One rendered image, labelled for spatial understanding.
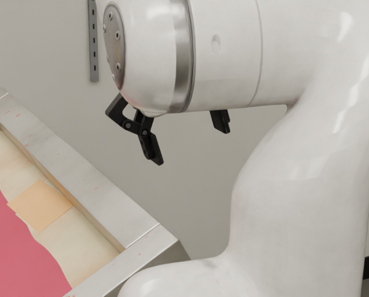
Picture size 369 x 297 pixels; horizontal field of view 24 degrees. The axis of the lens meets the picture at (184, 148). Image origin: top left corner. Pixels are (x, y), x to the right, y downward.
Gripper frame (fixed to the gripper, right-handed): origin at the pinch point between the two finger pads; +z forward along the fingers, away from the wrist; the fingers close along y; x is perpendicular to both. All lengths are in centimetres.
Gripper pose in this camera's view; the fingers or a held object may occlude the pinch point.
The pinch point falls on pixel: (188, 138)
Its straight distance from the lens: 102.2
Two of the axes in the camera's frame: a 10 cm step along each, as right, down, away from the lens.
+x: -4.3, -2.7, 8.6
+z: 2.6, 8.7, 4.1
